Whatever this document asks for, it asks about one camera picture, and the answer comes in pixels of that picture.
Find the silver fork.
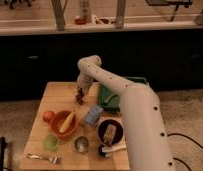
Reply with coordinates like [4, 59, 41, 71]
[27, 154, 61, 164]

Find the red object on shelf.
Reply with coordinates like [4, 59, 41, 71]
[74, 18, 87, 25]

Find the dark brown bowl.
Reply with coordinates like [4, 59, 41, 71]
[98, 119, 123, 146]

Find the white handled brush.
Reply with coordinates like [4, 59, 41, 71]
[98, 144, 126, 158]

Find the black cable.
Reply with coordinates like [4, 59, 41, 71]
[166, 132, 203, 171]

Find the small metal cup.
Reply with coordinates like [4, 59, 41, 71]
[74, 136, 89, 153]

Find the yellow banana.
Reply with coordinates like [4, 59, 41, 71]
[59, 112, 75, 133]

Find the red tomato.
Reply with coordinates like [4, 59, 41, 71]
[42, 111, 55, 123]

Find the black post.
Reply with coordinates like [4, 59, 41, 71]
[0, 137, 7, 171]

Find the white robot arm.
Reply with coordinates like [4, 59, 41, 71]
[77, 55, 176, 171]

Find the tan block in bowl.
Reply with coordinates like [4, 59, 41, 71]
[104, 124, 116, 146]

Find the blue sponge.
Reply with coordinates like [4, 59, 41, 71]
[84, 105, 103, 127]

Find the green plastic cup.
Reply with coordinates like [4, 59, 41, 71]
[43, 134, 59, 151]

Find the orange bowl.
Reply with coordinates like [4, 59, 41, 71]
[50, 111, 78, 139]

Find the green plastic tray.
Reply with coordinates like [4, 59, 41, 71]
[98, 77, 148, 111]

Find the green curved vegetable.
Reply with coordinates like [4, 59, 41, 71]
[104, 94, 118, 104]

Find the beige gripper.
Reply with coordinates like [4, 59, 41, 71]
[77, 75, 93, 94]

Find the dark purple grape bunch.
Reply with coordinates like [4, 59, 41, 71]
[75, 88, 84, 105]

